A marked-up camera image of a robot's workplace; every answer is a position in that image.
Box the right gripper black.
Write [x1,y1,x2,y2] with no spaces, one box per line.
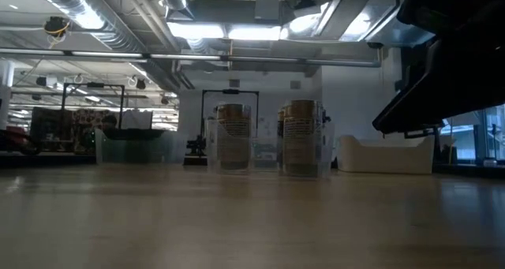
[372,34,505,135]

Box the cardboard cylinder spice canister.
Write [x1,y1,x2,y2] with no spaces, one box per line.
[215,102,253,172]
[278,99,327,177]

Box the white plastic bin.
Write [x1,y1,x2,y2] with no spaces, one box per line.
[337,133,436,175]

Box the grey ceiling box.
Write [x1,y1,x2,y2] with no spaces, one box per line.
[254,0,282,21]

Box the bright ceiling light panel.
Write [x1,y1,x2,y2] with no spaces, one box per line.
[165,21,283,41]

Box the small black background robot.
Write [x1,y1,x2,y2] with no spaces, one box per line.
[183,134,208,166]

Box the grey horizontal ceiling pipe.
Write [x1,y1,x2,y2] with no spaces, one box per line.
[0,47,382,68]

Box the silver rectangular ceiling duct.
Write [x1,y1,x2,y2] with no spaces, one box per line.
[283,0,435,46]

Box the black metal gantry frame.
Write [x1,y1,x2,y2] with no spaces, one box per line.
[200,88,260,144]
[60,82,126,122]

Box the silver round ventilation duct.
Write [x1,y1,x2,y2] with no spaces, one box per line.
[29,0,149,54]

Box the black yellow cable reel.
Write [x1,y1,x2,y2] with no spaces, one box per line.
[42,15,71,41]

